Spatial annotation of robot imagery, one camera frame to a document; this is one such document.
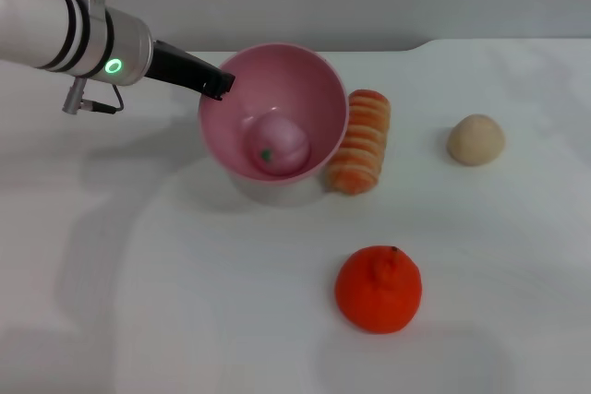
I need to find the beige round bun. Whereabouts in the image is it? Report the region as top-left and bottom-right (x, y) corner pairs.
(445, 113), (507, 166)

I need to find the pink peach toy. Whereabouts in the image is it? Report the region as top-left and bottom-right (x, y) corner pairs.
(243, 113), (311, 176)

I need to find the pink plastic bowl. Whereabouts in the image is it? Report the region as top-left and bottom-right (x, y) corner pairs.
(198, 42), (349, 183)

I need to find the orange tangerine toy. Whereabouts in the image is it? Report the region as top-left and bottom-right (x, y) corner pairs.
(333, 245), (423, 335)

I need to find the orange striped bread roll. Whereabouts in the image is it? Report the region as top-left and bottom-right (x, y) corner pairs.
(325, 88), (392, 196)

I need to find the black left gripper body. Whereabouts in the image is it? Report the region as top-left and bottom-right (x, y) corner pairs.
(145, 39), (223, 96)

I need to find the left arm cable with plug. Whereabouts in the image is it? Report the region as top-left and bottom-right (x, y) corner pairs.
(62, 78), (125, 114)

